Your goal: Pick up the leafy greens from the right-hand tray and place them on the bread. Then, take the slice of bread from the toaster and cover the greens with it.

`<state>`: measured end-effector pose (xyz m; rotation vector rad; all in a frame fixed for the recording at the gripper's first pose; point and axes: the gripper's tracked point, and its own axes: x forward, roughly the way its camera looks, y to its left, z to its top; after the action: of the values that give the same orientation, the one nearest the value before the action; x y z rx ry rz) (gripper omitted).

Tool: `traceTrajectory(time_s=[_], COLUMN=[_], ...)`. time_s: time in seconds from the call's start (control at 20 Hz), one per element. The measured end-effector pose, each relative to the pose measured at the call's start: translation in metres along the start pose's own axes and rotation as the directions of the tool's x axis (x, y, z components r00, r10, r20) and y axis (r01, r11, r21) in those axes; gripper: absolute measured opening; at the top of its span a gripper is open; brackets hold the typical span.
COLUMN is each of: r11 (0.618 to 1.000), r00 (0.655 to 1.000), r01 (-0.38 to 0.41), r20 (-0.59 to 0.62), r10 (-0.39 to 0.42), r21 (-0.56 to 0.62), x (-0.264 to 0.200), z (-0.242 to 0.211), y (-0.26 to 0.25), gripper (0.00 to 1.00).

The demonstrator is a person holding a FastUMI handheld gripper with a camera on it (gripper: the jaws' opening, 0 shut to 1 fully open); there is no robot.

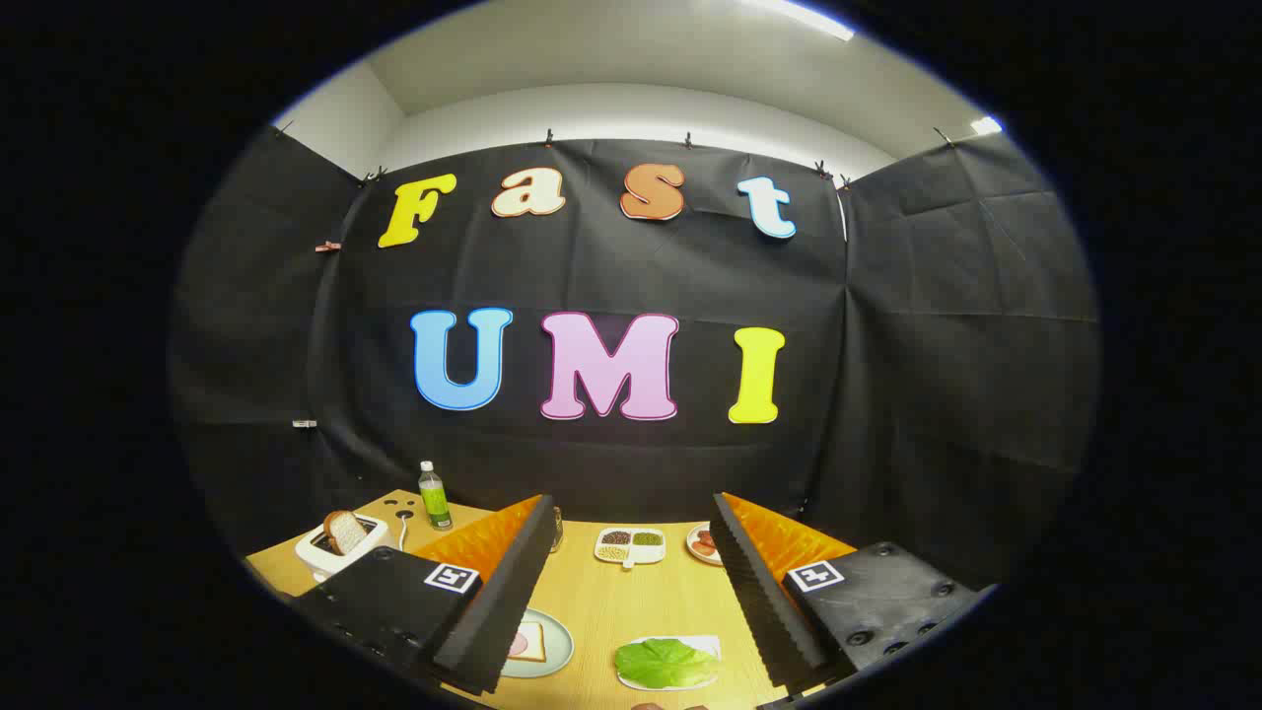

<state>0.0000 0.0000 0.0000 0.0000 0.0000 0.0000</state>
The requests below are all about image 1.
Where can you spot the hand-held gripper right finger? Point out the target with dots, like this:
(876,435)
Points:
(764,602)

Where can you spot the black backdrop cloth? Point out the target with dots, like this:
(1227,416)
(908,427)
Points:
(592,266)

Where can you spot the brown steak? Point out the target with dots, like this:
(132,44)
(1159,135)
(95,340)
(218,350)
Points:
(706,538)

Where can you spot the pale green round plate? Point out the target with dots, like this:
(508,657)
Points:
(557,646)

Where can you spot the white divided dish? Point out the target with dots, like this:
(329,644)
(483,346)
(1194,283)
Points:
(646,554)

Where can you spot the white bread slice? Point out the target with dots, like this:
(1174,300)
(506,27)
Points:
(534,641)

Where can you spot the pink ham slice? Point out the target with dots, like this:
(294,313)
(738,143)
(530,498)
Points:
(517,643)

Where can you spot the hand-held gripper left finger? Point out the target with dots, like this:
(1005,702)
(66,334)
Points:
(503,611)

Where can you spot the pile of pale soybeans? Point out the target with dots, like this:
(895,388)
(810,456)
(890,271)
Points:
(613,553)

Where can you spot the green lettuce leaf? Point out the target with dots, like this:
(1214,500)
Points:
(666,663)

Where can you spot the white toaster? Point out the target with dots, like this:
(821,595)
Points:
(311,562)

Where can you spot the brown crust toast slice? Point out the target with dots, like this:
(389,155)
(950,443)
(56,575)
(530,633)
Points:
(345,532)

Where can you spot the white square plate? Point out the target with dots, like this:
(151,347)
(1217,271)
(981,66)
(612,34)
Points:
(702,645)

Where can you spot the ceiling light strip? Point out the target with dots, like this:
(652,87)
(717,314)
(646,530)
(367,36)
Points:
(986,125)

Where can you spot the round white plate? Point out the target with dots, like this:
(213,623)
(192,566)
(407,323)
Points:
(693,554)

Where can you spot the green label plastic bottle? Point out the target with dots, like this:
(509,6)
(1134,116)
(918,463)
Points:
(434,498)

